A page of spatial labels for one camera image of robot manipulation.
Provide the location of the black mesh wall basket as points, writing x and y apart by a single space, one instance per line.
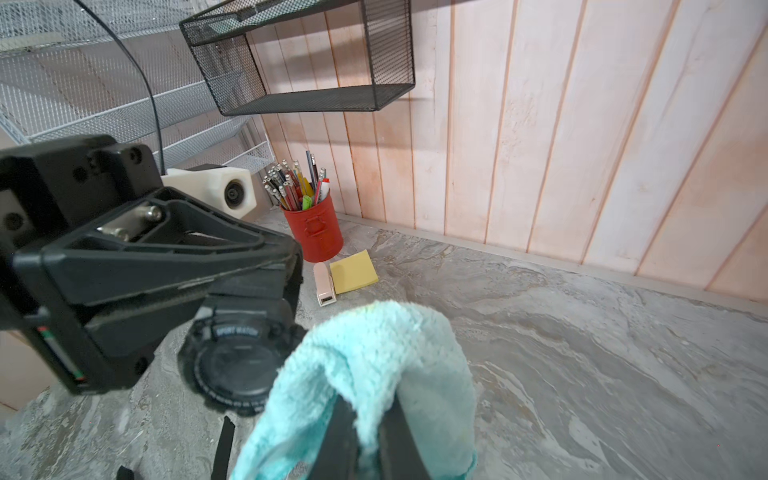
279 57

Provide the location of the black open-strap watch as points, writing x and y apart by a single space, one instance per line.
221 459

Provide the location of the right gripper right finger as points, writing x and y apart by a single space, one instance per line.
399 458

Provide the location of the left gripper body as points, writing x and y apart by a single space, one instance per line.
100 260

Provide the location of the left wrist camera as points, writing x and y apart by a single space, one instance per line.
228 189

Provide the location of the yellow sticky note pad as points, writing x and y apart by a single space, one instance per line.
352 273

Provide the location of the teal microfiber cloth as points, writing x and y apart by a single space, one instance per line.
370 356

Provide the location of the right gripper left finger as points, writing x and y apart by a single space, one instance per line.
338 454

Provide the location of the red pen holder cup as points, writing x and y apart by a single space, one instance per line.
317 231

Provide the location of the white wire wall shelf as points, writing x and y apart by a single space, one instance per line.
120 68

